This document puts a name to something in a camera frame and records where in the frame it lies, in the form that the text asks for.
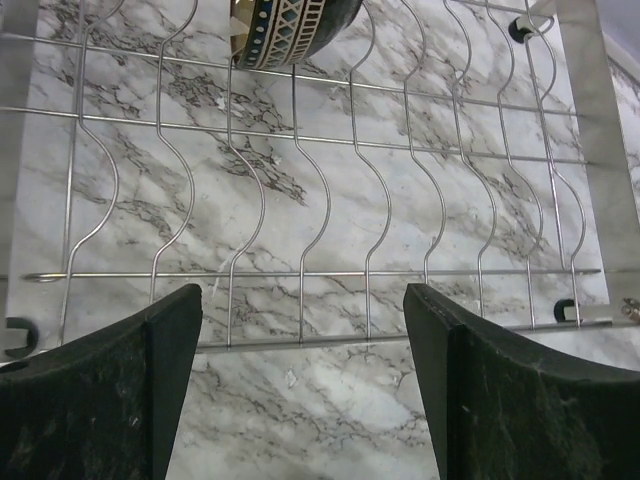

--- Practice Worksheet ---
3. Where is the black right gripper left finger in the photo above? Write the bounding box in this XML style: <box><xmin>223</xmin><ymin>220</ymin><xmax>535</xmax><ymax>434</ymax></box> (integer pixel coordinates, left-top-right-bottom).
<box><xmin>1</xmin><ymin>284</ymin><xmax>203</xmax><ymax>479</ymax></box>

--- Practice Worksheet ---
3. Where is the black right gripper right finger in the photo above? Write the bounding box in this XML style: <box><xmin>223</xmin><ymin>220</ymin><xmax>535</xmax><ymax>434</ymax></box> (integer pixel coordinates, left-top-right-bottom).
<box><xmin>403</xmin><ymin>283</ymin><xmax>639</xmax><ymax>479</ymax></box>

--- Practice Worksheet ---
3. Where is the dark patterned cream-inside bowl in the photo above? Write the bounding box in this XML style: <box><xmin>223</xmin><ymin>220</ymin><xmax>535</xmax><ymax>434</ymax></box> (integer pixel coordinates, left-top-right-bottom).
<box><xmin>230</xmin><ymin>0</ymin><xmax>363</xmax><ymax>71</ymax></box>

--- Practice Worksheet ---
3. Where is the steel wire dish rack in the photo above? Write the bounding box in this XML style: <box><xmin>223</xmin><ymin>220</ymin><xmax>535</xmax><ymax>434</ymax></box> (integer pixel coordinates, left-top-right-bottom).
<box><xmin>1</xmin><ymin>1</ymin><xmax>639</xmax><ymax>358</ymax></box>

